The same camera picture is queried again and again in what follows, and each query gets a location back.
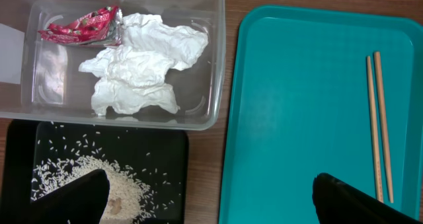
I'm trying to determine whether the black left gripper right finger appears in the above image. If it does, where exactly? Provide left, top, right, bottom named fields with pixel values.
left=312, top=173, right=422, bottom=224

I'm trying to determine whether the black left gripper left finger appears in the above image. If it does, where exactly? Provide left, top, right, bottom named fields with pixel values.
left=1, top=169, right=110, bottom=223

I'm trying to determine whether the rice pile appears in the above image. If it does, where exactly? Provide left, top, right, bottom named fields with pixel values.
left=30, top=121, right=182, bottom=224

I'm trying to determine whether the wooden chopstick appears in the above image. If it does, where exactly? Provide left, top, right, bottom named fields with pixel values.
left=373, top=52, right=394, bottom=203
left=366, top=56, right=384, bottom=203

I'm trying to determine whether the white napkin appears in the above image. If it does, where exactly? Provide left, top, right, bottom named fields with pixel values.
left=79, top=13, right=209, bottom=116

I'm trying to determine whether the red snack wrapper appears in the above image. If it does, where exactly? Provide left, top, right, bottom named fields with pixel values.
left=38, top=6, right=123, bottom=47

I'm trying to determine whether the black tray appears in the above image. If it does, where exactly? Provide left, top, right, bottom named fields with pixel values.
left=1, top=120, right=189, bottom=223

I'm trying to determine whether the teal serving tray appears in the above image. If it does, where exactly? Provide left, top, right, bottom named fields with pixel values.
left=219, top=5, right=422, bottom=224

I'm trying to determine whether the clear plastic bin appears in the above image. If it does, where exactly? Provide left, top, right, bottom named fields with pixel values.
left=1, top=0, right=226, bottom=130

